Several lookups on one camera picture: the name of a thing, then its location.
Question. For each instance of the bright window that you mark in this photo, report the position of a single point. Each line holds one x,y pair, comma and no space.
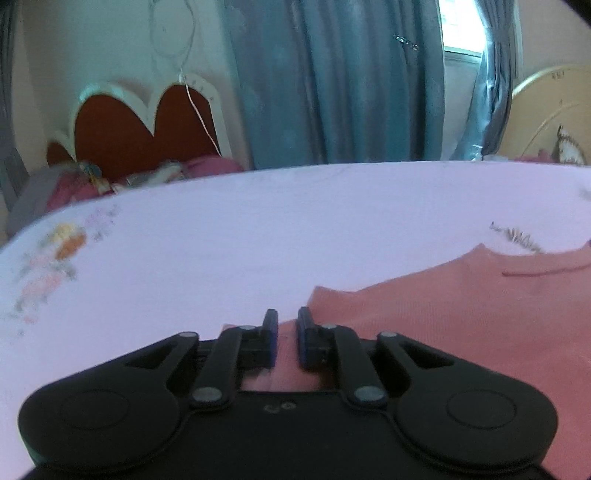
461,23

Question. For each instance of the magenta blanket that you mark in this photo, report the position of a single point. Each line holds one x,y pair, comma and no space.
212,165

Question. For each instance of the tied-back blue curtain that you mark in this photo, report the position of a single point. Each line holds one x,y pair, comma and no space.
498,83

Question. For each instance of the cream arched headboard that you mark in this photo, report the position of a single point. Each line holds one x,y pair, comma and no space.
535,110

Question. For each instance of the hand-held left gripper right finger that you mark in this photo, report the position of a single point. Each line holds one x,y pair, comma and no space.
303,341

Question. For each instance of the red scalloped headboard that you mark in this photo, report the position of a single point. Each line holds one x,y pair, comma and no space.
120,134

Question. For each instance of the maroon cloth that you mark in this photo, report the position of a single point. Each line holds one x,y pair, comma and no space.
76,191

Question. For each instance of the colourful crumpled clothes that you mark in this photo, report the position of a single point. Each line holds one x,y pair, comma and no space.
147,177

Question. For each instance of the grey side curtain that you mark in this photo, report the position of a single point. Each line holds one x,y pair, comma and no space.
7,115

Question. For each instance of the pink long-sleeved sweater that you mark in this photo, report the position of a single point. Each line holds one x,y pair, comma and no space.
461,323

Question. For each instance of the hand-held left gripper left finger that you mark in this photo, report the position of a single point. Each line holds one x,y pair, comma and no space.
272,339

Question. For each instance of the wide blue curtain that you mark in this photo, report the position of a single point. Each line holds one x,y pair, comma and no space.
332,83

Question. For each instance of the floral white bed sheet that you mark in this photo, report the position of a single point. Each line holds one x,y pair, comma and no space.
254,240

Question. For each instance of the floral pillow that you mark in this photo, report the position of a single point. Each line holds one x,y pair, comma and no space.
572,147

